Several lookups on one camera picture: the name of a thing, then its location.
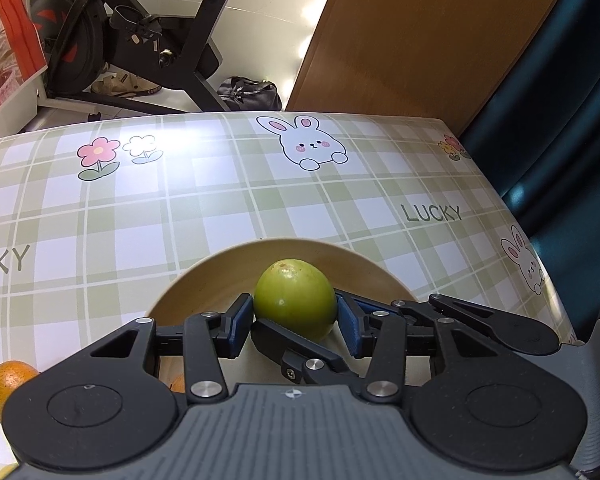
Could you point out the green apple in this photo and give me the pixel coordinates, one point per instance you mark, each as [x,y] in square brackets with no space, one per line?
[292,295]

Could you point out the beige shoe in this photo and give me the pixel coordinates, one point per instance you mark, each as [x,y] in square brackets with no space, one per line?
[125,89]

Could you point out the orange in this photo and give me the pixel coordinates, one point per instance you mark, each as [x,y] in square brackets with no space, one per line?
[178,384]
[7,382]

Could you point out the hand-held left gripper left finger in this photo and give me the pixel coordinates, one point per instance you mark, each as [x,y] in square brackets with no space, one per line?
[241,325]

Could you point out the black bag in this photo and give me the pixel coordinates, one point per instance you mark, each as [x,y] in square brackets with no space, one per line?
[250,92]

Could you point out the black exercise bike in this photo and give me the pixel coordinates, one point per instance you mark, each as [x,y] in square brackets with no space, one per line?
[75,35]

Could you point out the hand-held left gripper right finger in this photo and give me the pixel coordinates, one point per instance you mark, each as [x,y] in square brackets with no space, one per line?
[348,327]

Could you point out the printed wall tapestry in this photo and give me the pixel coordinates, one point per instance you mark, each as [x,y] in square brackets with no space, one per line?
[0,35]

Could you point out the green checkered tablecloth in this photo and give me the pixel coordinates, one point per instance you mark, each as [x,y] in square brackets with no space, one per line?
[180,210]

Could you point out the brown wooden door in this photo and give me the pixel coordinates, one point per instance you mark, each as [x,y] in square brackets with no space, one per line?
[405,35]

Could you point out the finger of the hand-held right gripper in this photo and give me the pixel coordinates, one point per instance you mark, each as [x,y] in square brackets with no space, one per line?
[505,330]
[280,342]

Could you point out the wooden bowl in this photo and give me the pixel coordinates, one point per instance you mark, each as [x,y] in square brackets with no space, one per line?
[215,280]

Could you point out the dark blue curtain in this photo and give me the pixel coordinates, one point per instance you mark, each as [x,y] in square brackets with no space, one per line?
[555,110]

